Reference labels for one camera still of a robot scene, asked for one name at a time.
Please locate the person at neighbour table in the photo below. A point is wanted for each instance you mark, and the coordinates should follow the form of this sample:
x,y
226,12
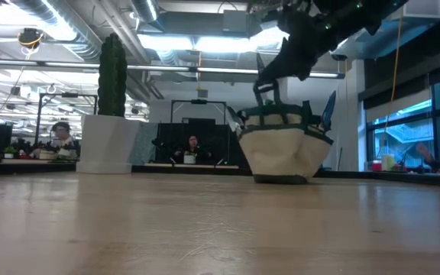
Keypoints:
x,y
61,131

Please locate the person behind black partition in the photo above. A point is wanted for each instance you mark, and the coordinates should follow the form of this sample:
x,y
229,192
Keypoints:
x,y
193,143

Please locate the silver ceiling pipe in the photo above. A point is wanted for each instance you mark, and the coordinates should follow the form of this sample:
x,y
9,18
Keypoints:
x,y
155,68

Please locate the tiny green plant white pot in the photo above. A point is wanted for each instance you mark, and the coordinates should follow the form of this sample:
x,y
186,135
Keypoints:
x,y
10,154

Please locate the tall green cactus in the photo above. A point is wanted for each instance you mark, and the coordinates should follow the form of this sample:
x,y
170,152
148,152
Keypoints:
x,y
112,76

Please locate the neighbour black rig frame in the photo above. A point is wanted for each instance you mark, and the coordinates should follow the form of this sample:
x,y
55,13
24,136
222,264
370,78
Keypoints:
x,y
199,101

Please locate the pale green bottle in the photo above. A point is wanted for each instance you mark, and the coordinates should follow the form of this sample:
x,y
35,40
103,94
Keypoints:
x,y
388,163

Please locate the black partition screen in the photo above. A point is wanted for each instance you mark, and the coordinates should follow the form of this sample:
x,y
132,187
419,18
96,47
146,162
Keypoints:
x,y
220,141

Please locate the red container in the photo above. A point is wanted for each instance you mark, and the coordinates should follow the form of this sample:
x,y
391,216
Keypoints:
x,y
376,166

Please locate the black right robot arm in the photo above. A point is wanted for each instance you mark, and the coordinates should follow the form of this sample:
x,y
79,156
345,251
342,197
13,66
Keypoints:
x,y
357,15

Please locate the beige green canvas gardening bag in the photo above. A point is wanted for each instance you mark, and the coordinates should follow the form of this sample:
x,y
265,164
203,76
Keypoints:
x,y
281,153

